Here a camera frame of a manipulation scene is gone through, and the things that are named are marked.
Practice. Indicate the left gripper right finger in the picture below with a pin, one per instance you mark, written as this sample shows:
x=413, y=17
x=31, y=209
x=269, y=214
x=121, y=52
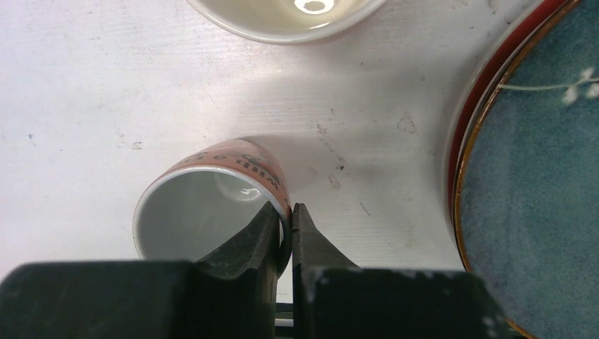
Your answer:
x=335, y=298

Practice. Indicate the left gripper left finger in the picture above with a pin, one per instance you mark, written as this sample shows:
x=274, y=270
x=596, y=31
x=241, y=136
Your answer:
x=230, y=293

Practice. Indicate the small orange mug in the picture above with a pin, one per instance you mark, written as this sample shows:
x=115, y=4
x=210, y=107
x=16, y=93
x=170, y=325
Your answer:
x=206, y=198

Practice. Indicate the dark blue plate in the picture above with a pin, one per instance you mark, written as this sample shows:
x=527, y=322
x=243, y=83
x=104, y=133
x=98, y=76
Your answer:
x=526, y=213

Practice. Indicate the red teal plate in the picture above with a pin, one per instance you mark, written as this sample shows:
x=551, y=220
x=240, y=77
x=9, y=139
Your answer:
x=479, y=88

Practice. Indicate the large pink mug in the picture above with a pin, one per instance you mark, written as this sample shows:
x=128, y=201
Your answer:
x=285, y=22

